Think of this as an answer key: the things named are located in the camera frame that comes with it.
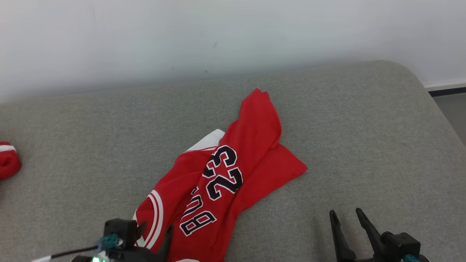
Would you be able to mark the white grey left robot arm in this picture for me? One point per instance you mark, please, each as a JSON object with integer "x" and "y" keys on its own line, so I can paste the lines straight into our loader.
{"x": 89, "y": 259}

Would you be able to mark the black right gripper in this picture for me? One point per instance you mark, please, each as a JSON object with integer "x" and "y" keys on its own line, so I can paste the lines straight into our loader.
{"x": 364, "y": 260}

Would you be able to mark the red jersey number 23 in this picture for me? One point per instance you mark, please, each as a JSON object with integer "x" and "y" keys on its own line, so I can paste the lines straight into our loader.
{"x": 255, "y": 145}

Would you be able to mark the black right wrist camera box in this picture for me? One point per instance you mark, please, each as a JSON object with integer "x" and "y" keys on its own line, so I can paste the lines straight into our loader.
{"x": 400, "y": 243}

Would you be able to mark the red and white shorts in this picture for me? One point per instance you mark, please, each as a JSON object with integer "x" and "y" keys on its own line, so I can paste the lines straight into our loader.
{"x": 9, "y": 162}

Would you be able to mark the white and black baseboard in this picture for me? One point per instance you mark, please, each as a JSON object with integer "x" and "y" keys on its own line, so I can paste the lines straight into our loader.
{"x": 446, "y": 88}

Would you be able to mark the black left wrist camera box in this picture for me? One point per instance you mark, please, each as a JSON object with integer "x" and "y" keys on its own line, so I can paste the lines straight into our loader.
{"x": 120, "y": 231}

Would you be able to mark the grey fabric sofa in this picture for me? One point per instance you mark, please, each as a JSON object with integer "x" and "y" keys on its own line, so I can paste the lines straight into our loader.
{"x": 346, "y": 145}

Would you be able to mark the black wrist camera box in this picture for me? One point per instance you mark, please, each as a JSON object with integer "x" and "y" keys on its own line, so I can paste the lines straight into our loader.
{"x": 400, "y": 243}
{"x": 120, "y": 231}

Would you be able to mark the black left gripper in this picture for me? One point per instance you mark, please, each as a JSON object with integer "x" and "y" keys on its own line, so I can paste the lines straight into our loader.
{"x": 138, "y": 255}

